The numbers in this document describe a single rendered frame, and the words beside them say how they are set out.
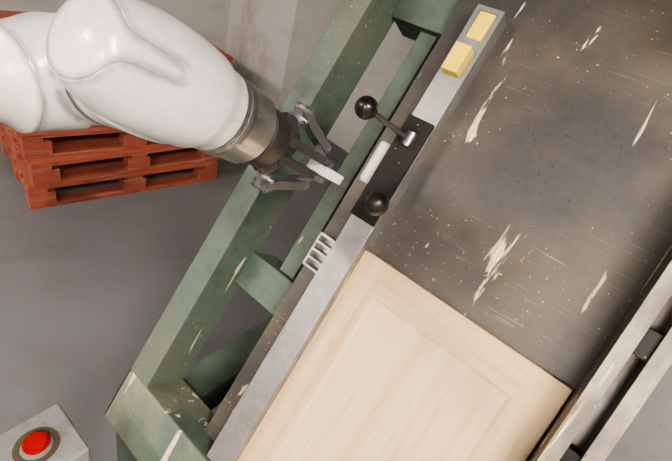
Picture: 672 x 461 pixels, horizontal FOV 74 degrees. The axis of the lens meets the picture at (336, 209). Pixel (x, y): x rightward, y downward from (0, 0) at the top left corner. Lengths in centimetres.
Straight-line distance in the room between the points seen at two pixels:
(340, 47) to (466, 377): 62
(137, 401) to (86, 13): 83
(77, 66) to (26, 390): 194
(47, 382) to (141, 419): 121
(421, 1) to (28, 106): 74
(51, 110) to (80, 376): 181
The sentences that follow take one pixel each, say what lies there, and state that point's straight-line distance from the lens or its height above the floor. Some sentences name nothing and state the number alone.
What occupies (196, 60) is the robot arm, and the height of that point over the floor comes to 165.
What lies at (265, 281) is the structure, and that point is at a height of 113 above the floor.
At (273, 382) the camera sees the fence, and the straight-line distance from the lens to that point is 86.
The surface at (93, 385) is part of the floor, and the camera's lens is 220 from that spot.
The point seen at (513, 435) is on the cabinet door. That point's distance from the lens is 76.
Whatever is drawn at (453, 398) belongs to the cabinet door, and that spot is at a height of 121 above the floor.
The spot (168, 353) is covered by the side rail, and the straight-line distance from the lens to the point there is 101.
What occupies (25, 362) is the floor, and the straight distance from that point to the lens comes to 233.
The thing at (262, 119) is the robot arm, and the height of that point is 159.
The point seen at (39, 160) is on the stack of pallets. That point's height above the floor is 31.
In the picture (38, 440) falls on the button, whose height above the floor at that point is 95.
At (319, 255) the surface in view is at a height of 125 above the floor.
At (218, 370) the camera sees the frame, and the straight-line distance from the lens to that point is 122.
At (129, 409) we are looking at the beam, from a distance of 109.
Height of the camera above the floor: 176
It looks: 31 degrees down
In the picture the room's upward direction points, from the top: 16 degrees clockwise
